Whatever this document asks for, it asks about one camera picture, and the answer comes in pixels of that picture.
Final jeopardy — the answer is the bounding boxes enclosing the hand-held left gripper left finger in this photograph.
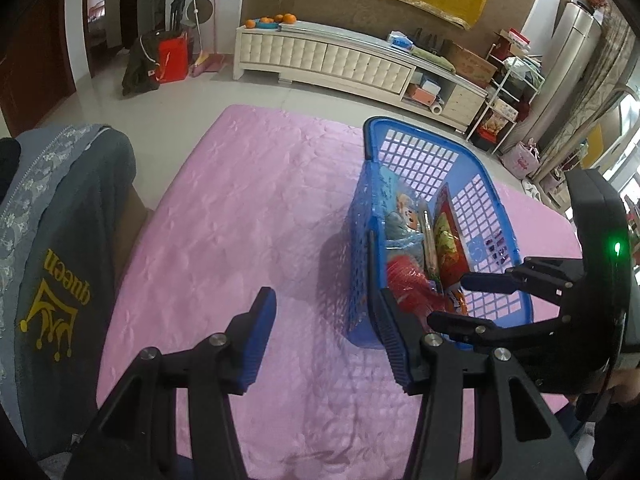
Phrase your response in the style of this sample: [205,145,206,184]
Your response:
[62,286,277,480]

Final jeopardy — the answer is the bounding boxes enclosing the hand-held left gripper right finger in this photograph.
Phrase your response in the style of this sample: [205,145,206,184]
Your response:
[377,287,586,480]

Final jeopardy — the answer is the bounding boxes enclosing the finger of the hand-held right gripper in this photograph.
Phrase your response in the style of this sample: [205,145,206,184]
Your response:
[426,310,565,362]
[460,256,584,304]

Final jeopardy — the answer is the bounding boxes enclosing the orange snack bar packet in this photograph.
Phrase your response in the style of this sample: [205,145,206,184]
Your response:
[442,282,471,317]

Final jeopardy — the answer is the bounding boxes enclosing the green snack packet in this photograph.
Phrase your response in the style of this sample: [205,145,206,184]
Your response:
[431,184,471,286]

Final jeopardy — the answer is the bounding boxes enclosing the red snack packet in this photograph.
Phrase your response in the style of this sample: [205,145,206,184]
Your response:
[387,255,443,311]

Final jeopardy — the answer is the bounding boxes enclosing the white biscuit packet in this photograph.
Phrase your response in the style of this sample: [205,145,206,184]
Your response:
[422,210,438,281]

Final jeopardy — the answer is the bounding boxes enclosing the blue plastic basket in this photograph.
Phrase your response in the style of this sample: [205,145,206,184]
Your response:
[347,116,535,350]

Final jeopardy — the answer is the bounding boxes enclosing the person's right hand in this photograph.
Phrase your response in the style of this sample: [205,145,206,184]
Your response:
[607,365,640,406]

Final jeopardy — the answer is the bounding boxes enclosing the pink bag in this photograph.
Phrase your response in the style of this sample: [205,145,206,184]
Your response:
[501,139,541,181]

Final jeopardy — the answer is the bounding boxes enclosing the pink quilted tablecloth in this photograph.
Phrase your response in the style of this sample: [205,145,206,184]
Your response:
[95,105,583,466]

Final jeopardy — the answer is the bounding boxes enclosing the cartoon print box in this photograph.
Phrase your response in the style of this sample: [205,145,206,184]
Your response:
[477,110,516,141]

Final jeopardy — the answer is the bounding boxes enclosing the patterned curtain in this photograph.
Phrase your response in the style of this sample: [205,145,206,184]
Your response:
[540,10,640,181]

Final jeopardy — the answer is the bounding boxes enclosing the white shelf rack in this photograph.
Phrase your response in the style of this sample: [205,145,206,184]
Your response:
[467,55,546,156]

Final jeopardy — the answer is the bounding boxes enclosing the tower air conditioner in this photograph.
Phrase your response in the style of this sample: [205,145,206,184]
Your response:
[517,0,603,171]

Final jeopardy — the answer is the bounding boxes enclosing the grey chair cover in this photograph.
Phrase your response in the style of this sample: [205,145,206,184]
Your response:
[0,124,138,466]

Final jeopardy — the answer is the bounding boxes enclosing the cardboard box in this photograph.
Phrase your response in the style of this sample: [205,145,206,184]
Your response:
[445,42,498,86]

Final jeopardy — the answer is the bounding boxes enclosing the green folded cloth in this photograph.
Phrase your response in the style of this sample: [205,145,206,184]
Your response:
[410,47,456,73]

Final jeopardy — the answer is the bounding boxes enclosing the black bottles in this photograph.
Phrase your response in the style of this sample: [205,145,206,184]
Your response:
[412,27,443,51]

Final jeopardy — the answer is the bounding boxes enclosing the cream tv cabinet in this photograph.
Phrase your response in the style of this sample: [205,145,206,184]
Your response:
[234,19,490,133]

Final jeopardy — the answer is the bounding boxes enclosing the pink broom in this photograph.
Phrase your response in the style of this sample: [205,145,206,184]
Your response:
[190,0,226,77]

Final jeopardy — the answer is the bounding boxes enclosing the red bag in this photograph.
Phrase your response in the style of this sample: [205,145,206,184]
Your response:
[157,32,190,83]

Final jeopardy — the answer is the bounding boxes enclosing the black bag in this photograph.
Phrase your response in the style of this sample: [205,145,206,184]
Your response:
[121,32,163,97]

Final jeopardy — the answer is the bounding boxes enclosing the white pole with round disc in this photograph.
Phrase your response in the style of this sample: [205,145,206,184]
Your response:
[182,0,211,56]

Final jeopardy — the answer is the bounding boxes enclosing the brown wooden door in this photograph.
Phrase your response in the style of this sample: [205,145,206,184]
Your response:
[0,0,78,121]

